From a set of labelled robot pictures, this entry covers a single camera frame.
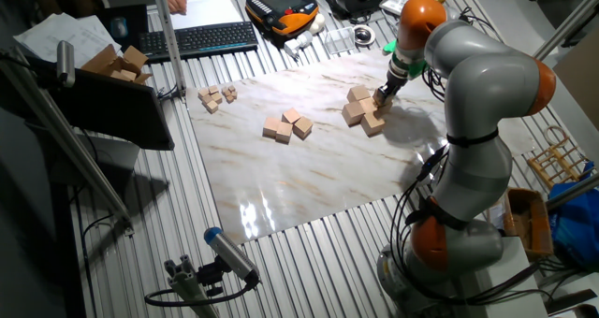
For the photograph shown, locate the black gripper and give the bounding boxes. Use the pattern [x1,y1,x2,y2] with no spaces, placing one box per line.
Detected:
[376,72,406,106]

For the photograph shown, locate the person right hand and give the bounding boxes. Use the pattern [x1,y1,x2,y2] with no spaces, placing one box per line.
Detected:
[163,0,189,16]

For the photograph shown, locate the clear plastic box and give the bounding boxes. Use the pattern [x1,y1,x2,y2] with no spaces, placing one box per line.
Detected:
[324,26,357,56]

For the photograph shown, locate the white control box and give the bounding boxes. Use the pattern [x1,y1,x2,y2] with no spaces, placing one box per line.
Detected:
[378,0,403,16]

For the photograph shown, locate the white egg-shaped object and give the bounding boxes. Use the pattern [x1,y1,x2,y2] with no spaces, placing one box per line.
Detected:
[308,12,327,35]

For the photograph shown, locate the marble pattern table sheet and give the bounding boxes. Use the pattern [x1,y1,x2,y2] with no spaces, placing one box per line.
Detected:
[185,48,450,246]

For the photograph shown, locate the orange black teach pendant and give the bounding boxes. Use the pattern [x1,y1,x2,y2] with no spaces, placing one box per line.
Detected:
[245,0,320,41]

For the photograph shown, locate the wooden rack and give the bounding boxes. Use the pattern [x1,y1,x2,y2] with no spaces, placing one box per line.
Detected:
[527,124,593,192]

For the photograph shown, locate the brown cardboard sheet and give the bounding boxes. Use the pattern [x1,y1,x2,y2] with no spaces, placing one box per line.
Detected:
[551,25,599,121]

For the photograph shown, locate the blank white paper pad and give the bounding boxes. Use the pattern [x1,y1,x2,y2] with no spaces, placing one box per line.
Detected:
[170,0,244,31]

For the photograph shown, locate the black computer keyboard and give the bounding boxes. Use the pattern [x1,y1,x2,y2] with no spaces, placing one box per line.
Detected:
[139,21,259,62]

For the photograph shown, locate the brown cardboard box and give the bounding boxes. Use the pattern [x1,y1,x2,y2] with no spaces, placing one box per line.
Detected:
[503,187,556,262]

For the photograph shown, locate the blue bag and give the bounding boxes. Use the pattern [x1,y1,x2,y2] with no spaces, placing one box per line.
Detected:
[547,161,599,268]

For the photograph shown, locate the black mouse pad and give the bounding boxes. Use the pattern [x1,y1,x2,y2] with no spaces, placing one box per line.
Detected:
[95,4,150,48]

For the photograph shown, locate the black monitor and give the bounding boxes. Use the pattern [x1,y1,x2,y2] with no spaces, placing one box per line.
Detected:
[27,65,176,152]

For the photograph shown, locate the short aluminium profile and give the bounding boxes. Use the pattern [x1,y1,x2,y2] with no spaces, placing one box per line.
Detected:
[163,254,220,318]

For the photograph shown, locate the black computer mouse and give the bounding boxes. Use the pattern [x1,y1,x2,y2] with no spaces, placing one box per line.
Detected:
[110,16,129,39]

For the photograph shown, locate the open cardboard box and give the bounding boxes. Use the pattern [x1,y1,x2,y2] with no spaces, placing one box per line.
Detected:
[80,44,154,86]

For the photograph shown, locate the long aluminium beam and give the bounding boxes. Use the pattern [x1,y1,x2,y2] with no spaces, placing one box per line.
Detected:
[0,46,136,238]

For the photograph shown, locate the printed white paper sheets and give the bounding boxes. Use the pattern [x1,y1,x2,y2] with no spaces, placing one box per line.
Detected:
[12,12,124,69]

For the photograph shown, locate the green printed camera mount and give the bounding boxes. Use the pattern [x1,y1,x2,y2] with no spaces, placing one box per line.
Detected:
[382,39,428,81]

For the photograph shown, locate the black usb cable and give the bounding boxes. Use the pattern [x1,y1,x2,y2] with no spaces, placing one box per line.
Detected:
[387,144,469,308]
[387,163,469,308]

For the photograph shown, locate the aluminium frame post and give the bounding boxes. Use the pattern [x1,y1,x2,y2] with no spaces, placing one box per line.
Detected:
[532,0,599,63]

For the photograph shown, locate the silver camera blue cap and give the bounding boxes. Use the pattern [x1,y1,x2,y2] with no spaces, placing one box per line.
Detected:
[203,226,261,284]

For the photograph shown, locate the thin aluminium post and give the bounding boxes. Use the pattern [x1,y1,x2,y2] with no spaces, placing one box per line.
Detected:
[149,0,187,97]

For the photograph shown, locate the white pedestal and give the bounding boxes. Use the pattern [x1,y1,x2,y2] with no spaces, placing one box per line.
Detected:
[460,236,549,318]

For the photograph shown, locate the black camera clamp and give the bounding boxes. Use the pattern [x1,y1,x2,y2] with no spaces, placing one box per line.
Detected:
[196,256,226,298]

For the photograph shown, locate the silver depth camera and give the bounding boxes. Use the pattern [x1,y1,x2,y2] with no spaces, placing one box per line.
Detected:
[55,40,77,89]

